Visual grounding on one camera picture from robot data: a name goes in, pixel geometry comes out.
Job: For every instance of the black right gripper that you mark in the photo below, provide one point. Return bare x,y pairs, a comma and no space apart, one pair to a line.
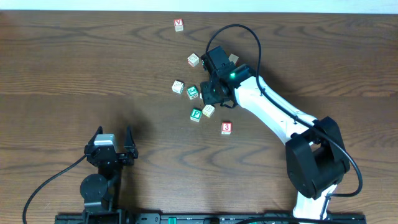
208,98

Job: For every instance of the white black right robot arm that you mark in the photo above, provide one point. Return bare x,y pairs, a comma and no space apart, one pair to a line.
315,154

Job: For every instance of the red 3 wooden block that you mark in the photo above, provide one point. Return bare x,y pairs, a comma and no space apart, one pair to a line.
226,128

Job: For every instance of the wooden block letter A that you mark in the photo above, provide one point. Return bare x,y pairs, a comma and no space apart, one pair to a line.
177,87

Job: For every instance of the green J wooden block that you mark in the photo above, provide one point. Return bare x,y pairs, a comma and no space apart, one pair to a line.
192,92

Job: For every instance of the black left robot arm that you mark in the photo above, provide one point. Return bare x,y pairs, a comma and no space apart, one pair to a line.
101,191

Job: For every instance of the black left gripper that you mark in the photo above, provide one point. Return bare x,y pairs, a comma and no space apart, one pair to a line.
125,159

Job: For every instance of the green F wooden block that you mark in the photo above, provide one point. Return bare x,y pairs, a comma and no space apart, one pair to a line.
195,115

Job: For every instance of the red U wooden block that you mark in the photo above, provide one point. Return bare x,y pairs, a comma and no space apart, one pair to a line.
193,60

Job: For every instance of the red V wooden block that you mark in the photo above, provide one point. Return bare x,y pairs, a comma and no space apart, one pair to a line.
178,25

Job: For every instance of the plain yellowish wooden block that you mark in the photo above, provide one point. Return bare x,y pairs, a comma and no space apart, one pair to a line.
208,110

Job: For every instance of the plain wooden block far right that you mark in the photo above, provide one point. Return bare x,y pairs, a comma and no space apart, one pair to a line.
233,58

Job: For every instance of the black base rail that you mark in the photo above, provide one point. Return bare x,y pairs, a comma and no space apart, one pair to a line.
155,218

